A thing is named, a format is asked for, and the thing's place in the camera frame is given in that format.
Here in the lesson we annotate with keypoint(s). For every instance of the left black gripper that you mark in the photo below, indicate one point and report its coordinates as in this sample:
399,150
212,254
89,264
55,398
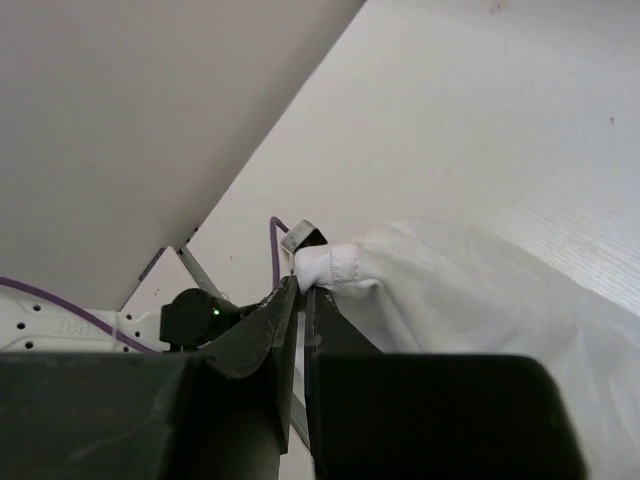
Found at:
196,318

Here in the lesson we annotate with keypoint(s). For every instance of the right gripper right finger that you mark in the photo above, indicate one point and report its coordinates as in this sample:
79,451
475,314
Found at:
377,415

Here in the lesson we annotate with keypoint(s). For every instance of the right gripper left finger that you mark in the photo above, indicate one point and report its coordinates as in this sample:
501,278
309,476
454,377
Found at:
222,412

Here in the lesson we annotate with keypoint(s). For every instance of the white skirt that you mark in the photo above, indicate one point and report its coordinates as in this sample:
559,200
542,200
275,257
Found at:
427,286

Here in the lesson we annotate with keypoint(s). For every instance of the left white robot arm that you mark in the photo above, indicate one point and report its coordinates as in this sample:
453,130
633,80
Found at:
34,320

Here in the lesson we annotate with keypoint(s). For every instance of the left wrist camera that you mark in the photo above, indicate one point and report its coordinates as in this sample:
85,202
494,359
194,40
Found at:
302,235

